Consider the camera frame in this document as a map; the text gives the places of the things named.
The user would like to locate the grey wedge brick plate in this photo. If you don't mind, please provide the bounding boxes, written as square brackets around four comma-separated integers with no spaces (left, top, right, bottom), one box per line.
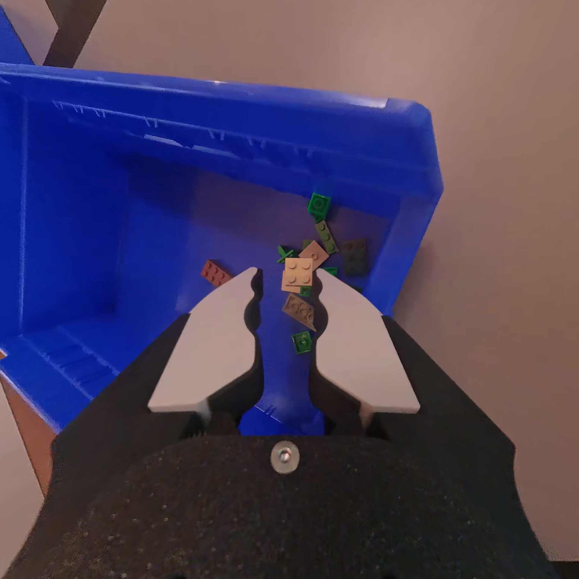
[281,293,317,331]

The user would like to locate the grey desk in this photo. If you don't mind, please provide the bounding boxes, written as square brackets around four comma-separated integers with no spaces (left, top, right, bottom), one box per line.
[0,0,579,566]

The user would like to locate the tan square tile plate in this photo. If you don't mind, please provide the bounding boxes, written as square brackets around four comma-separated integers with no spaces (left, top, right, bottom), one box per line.
[299,241,330,267]

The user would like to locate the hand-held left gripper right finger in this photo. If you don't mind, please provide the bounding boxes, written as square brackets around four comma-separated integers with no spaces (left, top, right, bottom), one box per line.
[310,268,421,427]

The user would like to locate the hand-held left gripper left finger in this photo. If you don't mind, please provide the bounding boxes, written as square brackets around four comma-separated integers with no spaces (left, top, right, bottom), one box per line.
[147,267,265,427]

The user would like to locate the tan toy brick plate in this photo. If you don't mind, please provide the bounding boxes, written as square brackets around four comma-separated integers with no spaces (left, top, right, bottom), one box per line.
[315,220,339,255]

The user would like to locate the brown toy brick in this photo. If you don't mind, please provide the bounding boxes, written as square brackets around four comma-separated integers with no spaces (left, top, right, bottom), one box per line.
[200,259,233,288]

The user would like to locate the group of green toy bricks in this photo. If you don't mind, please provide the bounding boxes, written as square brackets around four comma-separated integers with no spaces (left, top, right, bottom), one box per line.
[277,192,362,299]

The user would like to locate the dark green brick plate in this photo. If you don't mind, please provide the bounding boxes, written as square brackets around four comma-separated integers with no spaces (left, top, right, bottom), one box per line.
[342,239,368,277]

